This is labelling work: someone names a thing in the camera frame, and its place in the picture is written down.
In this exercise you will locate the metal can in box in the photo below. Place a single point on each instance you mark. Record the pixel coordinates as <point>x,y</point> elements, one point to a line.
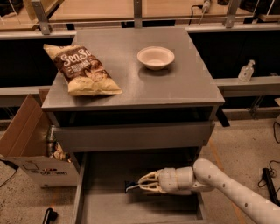
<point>50,141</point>

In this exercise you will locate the open grey middle drawer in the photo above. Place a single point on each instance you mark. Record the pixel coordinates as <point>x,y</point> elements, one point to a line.
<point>106,201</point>

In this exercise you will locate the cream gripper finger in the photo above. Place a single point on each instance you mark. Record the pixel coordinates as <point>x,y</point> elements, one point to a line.
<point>151,177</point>
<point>152,187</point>

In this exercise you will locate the grey top drawer front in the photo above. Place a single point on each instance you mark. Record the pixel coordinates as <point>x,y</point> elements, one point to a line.
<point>134,136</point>

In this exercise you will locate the open cardboard box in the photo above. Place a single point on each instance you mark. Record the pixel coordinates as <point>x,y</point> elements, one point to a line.
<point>24,144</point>

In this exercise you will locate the blue rxbar blueberry bar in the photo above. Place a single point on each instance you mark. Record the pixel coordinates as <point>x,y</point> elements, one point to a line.
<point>129,185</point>

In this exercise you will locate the clear sanitizer pump bottle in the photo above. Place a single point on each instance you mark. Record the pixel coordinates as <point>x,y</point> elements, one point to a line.
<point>247,71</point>

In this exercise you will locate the grey drawer cabinet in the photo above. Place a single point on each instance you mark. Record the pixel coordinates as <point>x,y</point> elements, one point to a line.
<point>183,92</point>

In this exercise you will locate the sea salt chips bag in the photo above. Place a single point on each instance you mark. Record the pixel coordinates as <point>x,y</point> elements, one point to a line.
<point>83,72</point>

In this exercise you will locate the white paper bowl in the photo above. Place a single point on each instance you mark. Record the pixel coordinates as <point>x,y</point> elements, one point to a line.
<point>155,57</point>

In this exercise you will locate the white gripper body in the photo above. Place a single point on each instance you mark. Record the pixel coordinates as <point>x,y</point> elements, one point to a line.
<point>166,179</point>

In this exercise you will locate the black object at bottom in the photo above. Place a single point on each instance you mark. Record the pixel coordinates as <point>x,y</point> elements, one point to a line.
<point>50,216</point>

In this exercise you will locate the black power strip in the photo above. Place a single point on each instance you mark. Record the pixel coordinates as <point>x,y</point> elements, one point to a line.
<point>269,183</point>

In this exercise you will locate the metal railing frame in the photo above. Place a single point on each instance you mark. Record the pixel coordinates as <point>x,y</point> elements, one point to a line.
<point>46,18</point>

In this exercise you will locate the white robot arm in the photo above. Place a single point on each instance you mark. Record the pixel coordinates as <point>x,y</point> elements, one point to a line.
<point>206,176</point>

